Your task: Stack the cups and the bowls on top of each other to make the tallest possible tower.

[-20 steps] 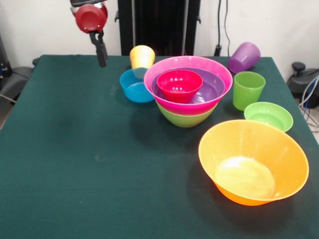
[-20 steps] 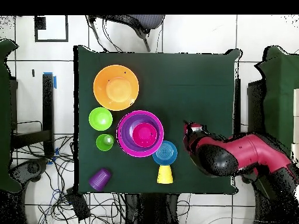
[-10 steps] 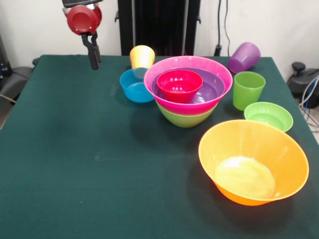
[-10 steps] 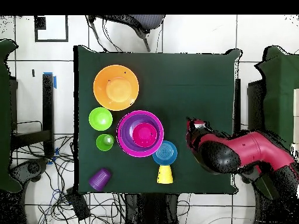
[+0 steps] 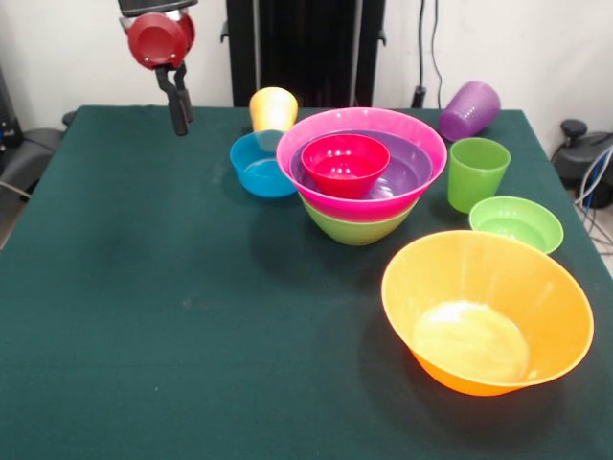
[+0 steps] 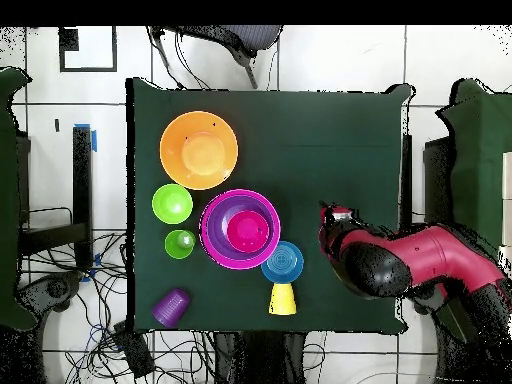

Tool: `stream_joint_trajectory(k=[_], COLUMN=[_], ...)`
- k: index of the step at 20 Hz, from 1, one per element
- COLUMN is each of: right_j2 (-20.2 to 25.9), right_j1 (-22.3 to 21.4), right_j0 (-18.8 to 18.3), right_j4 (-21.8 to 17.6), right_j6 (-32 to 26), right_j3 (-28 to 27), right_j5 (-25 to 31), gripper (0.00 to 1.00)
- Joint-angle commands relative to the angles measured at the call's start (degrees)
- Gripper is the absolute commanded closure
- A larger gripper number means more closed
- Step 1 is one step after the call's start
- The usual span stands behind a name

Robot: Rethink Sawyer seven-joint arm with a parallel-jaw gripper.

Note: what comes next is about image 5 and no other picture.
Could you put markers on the green cup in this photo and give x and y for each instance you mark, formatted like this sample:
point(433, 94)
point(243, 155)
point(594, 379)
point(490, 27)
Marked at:
point(476, 177)

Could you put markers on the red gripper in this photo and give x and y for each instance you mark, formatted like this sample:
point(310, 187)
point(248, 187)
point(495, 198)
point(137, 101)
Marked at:
point(160, 40)

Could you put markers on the black robot column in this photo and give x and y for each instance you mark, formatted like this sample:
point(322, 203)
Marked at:
point(306, 48)

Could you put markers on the dark green tablecloth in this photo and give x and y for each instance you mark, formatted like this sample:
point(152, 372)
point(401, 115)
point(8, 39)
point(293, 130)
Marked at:
point(191, 335)

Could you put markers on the medium green bowl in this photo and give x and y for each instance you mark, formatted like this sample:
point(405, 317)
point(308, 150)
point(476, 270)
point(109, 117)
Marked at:
point(359, 232)

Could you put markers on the small blue bowl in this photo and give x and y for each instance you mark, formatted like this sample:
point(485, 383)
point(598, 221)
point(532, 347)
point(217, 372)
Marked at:
point(258, 177)

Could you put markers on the yellow cup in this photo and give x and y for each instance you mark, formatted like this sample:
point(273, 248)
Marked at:
point(273, 110)

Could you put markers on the small green bowl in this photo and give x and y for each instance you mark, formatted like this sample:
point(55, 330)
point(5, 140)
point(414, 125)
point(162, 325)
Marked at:
point(517, 225)

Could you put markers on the large pink bowl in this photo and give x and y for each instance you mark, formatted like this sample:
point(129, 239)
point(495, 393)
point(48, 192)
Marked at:
point(306, 129)

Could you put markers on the small red bowl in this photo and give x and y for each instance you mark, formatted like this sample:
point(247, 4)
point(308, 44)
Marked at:
point(345, 165)

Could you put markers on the large orange bowl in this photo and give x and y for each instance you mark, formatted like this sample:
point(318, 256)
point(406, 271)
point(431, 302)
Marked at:
point(486, 316)

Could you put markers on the purple cup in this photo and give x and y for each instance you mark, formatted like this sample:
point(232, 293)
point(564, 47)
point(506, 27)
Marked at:
point(469, 112)

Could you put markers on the purple bowl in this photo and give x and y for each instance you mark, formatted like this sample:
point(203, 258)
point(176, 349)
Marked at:
point(407, 167)

